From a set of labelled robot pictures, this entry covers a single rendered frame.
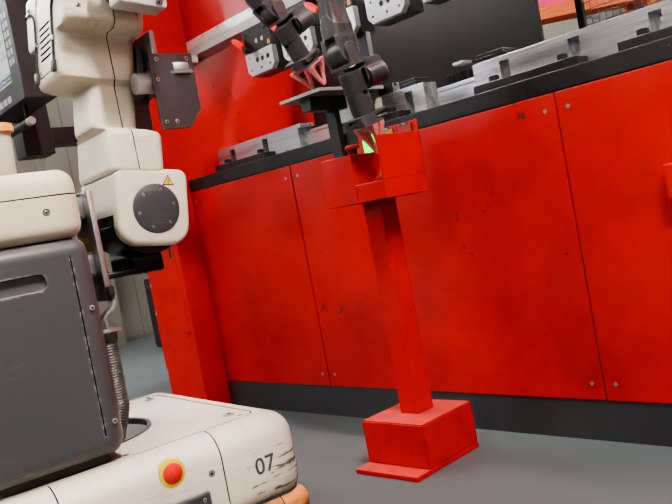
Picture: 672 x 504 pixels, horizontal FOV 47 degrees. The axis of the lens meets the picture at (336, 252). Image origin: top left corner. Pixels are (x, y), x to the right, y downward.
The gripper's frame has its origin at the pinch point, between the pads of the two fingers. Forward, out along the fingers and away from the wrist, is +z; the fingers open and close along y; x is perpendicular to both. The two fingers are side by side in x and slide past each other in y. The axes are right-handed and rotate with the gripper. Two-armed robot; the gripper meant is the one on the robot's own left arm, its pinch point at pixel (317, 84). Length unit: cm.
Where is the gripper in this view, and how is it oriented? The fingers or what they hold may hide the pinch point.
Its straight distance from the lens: 235.7
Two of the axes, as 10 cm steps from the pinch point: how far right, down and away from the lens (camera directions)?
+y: -6.7, 0.8, 7.4
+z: 5.1, 7.7, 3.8
